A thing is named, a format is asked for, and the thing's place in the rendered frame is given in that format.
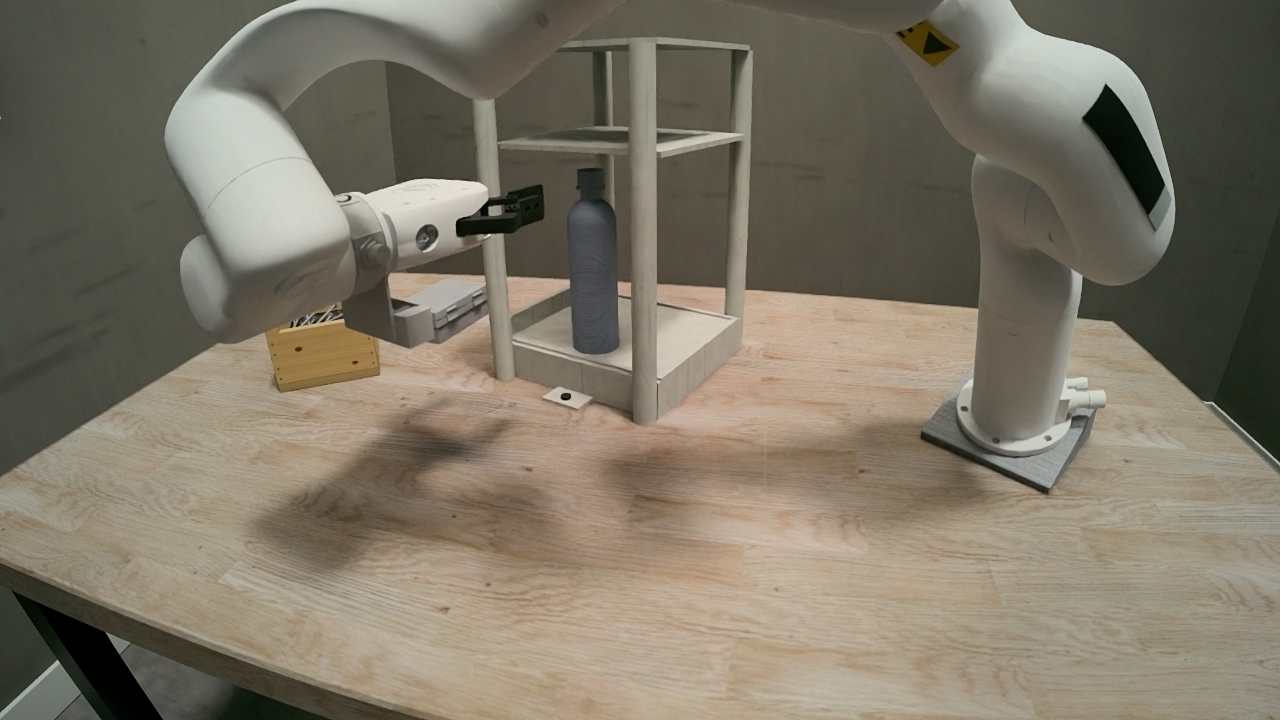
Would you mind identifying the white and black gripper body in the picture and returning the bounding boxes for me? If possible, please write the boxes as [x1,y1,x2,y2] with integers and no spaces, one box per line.
[351,179,492,278]

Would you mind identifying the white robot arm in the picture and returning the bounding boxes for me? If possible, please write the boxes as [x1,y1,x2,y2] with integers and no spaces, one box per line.
[164,0,1175,457]

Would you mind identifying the grey plastic case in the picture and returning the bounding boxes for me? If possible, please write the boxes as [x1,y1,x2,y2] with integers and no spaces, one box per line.
[403,279,489,345]

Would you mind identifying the light wooden crate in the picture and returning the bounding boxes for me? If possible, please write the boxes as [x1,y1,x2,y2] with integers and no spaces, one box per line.
[265,302,380,393]

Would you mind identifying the pale grey shelving unit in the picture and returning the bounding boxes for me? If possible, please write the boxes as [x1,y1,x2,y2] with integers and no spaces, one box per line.
[471,37,753,427]

